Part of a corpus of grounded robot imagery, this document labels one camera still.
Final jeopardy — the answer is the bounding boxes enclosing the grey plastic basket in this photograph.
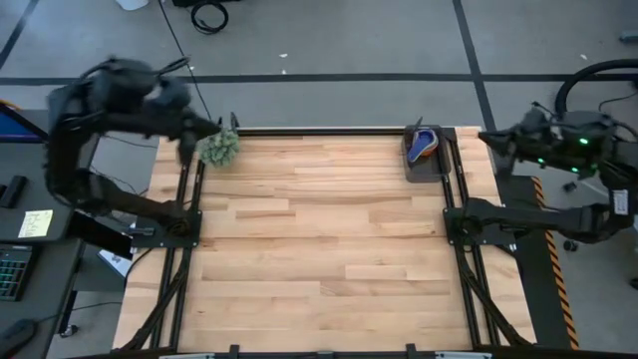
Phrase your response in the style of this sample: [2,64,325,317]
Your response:
[400,124,453,183]

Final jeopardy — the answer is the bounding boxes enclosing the coiled black cable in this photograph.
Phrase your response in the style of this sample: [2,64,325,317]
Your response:
[189,1,230,36]

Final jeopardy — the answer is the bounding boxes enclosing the hazard striped floor mat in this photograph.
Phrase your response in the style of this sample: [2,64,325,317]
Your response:
[511,174,582,351]

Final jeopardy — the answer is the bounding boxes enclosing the black keyboard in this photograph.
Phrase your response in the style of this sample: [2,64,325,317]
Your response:
[0,243,34,302]

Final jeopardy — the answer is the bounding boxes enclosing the blue measuring cup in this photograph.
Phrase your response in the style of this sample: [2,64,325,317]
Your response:
[407,129,441,164]

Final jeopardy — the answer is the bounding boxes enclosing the yellow sticky note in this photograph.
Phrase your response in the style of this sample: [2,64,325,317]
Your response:
[17,208,55,239]

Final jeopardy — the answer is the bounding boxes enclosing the black table frame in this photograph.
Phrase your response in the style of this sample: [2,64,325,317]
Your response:
[114,124,537,359]

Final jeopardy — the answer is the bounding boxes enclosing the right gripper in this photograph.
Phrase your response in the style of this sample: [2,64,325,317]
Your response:
[478,111,547,179]

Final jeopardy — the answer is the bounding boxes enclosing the black desk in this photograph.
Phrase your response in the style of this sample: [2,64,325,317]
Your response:
[0,108,136,359]

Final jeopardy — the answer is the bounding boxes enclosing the black floor equipment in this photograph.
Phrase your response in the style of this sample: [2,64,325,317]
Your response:
[171,0,241,8]

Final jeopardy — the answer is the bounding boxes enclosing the green potted plant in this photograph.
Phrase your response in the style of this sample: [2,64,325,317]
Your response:
[198,128,242,169]

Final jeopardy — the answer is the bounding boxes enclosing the blue screen monitor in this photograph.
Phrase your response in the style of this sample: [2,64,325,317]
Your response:
[0,101,51,145]

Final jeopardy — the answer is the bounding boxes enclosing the black handheld device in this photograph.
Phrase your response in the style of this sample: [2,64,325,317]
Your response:
[0,175,29,209]

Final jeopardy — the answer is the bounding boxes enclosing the black hose loop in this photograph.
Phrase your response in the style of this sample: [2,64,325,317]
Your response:
[553,58,638,119]

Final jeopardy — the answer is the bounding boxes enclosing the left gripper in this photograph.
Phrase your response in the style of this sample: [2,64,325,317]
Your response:
[173,112,223,167]

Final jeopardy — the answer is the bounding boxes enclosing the black computer mouse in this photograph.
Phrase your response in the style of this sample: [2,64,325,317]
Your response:
[0,318,39,356]

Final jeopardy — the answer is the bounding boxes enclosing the black floor cable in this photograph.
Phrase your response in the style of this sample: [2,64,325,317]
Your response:
[157,0,214,122]

